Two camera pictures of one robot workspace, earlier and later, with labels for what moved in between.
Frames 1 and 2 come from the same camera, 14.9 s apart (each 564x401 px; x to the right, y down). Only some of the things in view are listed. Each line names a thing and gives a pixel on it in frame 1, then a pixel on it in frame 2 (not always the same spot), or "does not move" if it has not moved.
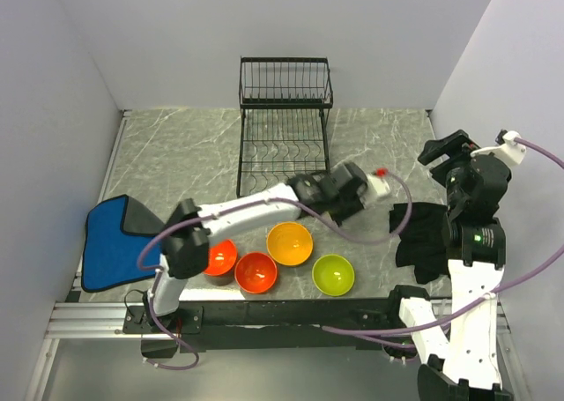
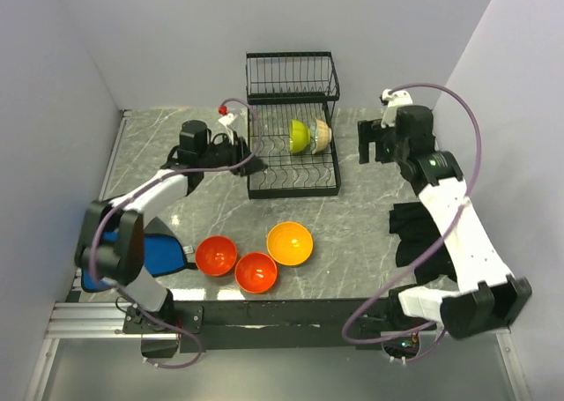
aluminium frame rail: x=92 y=321 does not move
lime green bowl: x=333 y=275 to x=300 y=136
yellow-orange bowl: x=289 y=243 does not move
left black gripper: x=358 y=205 to x=240 y=150
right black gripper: x=433 y=147 to x=371 y=131
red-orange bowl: x=256 y=272 does not move
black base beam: x=267 y=324 does not move
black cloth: x=420 y=226 does not move
